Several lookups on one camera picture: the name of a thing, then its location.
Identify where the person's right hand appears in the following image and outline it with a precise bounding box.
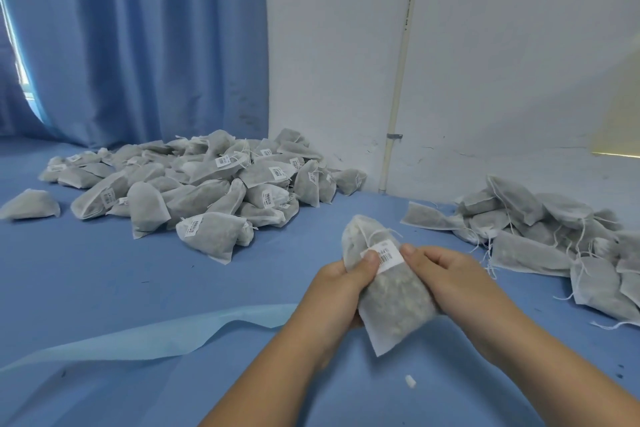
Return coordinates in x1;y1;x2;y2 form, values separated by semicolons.
399;244;518;361

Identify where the person's left hand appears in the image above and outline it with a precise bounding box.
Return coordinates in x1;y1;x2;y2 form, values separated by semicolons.
290;250;382;368

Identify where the white drawstring pouch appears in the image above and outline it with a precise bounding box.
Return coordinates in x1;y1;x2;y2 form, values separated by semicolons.
340;213;440;358

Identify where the white peeled label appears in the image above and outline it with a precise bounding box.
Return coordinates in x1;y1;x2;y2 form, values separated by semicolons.
373;238;407;275

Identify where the pile of unlabelled herb bags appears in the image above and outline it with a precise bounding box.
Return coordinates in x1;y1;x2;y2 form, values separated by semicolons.
401;174;640;331

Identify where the pile of labelled herb bags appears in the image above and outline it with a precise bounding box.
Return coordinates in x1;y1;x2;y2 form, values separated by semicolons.
38;127;369;266

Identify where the blue label roll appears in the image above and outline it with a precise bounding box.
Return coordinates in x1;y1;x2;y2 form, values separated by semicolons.
0;302;299;375

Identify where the lone white pouch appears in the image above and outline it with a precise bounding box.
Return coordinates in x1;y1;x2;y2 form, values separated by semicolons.
0;188;62;223

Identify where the person's right forearm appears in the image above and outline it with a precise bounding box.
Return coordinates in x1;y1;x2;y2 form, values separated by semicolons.
480;316;640;427

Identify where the person's left forearm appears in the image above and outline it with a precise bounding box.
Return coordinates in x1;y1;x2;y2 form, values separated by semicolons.
200;332;336;427

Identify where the blue curtain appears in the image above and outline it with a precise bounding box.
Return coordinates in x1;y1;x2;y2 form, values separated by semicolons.
0;0;271;149

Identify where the white wall pipe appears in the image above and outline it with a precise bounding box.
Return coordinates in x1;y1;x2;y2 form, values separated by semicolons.
378;0;426;193

